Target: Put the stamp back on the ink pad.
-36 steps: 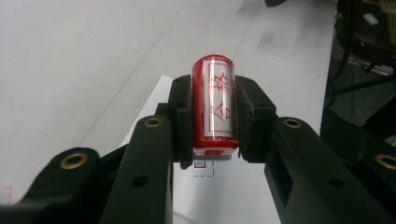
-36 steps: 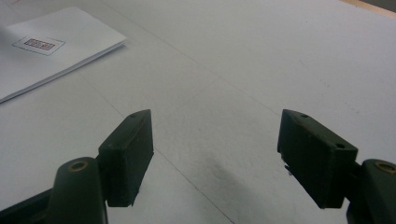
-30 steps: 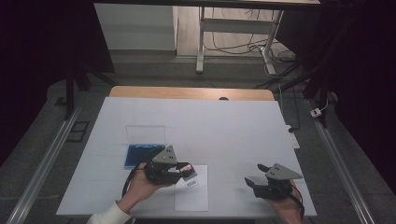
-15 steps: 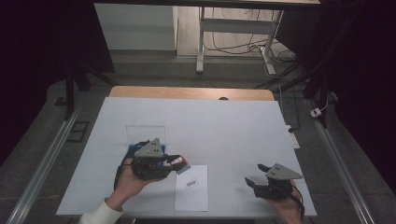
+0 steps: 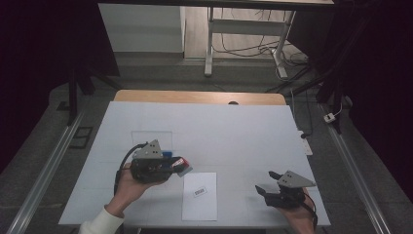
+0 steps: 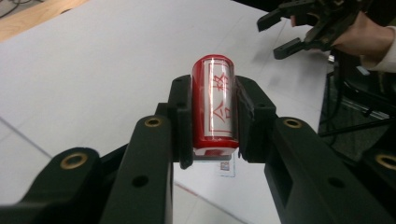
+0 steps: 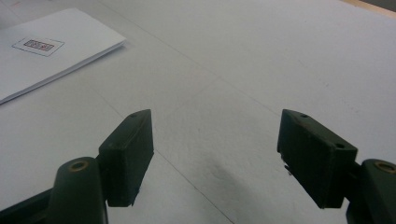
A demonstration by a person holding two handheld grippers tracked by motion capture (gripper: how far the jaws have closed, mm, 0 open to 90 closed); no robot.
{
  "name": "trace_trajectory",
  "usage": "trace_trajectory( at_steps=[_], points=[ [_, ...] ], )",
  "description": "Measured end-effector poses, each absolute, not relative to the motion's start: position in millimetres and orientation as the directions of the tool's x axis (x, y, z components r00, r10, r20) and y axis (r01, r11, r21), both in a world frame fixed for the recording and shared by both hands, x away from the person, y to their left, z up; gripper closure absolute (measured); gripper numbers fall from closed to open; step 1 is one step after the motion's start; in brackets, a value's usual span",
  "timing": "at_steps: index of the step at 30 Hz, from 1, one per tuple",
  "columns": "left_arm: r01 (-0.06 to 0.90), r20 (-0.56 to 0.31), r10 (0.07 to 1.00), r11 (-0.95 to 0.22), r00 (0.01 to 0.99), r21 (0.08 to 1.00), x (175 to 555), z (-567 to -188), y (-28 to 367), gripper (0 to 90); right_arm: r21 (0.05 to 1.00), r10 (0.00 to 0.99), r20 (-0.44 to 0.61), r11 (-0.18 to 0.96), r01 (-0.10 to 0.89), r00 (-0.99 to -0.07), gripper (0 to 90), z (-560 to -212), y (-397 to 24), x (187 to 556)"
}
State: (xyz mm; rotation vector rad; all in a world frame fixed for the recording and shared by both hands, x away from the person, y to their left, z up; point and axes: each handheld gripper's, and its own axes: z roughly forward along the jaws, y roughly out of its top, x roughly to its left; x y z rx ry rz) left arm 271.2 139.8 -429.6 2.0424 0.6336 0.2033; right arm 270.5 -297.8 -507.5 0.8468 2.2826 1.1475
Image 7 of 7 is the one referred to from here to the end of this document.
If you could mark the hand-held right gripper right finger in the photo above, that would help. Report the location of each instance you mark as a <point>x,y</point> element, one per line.
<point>314,158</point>

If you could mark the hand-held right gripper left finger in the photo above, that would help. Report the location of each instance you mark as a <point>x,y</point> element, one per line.
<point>126,155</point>

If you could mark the white paper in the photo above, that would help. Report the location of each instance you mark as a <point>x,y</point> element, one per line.
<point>46,68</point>

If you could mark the wooden table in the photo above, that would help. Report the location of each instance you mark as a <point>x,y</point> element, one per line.
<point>373,8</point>

